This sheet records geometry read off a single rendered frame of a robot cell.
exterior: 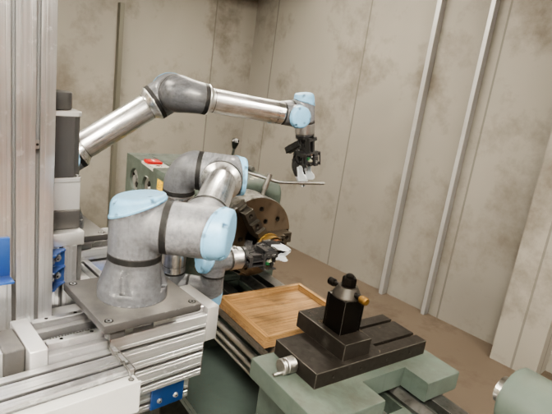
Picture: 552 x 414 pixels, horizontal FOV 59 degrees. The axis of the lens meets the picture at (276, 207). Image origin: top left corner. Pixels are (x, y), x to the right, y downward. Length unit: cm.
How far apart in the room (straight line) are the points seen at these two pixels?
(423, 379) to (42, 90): 118
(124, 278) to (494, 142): 316
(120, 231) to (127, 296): 14
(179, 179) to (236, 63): 414
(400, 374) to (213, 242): 74
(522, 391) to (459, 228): 290
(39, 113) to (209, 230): 42
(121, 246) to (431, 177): 327
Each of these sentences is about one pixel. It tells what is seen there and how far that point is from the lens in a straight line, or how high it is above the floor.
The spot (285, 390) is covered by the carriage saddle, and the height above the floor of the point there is 92.
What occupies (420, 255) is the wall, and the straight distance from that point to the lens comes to 418.
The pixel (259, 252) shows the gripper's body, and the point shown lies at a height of 110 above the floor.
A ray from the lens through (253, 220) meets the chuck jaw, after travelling 176.
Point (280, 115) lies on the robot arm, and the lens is 162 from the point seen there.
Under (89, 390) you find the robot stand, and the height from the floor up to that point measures 107.
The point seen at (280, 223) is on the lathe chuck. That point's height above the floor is 113.
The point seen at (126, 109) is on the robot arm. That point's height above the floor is 151.
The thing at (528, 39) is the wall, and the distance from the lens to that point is 385.
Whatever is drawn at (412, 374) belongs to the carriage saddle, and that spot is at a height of 92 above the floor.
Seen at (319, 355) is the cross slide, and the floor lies 97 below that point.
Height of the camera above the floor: 166
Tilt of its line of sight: 14 degrees down
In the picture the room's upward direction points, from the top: 8 degrees clockwise
